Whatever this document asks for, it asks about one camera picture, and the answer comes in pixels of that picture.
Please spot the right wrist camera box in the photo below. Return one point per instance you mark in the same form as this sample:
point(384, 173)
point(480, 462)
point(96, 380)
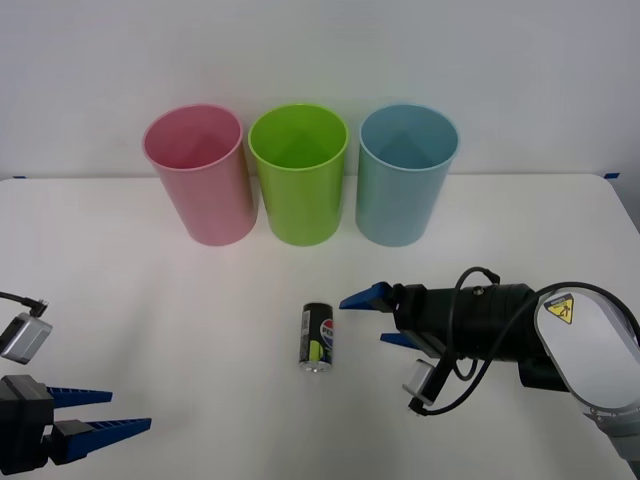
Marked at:
point(417, 382)

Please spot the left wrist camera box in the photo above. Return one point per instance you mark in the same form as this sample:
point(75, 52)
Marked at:
point(25, 337)

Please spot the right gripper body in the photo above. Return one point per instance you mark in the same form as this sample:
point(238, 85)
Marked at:
point(425, 315)

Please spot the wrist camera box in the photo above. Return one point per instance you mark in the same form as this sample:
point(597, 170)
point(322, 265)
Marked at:
point(417, 382)
point(25, 337)

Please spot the pink plastic bin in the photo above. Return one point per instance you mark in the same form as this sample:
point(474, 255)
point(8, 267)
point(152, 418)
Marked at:
point(215, 200)

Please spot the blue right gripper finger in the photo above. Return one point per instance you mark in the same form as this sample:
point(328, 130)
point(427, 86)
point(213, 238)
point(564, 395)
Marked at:
point(370, 297)
point(397, 339)

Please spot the pale blue plastic bin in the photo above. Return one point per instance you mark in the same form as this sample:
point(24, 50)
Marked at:
point(395, 210)

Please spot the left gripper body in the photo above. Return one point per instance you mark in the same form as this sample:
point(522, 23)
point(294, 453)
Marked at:
point(22, 425)

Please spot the yellow-green plastic bin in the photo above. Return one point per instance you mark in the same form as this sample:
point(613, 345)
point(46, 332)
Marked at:
point(305, 210)

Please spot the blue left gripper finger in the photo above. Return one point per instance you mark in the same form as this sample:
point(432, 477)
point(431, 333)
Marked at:
point(75, 396)
point(85, 440)

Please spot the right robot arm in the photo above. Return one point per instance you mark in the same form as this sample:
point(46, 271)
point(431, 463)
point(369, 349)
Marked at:
point(575, 345)

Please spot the black drink can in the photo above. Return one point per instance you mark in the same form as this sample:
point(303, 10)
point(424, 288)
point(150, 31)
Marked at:
point(316, 340)

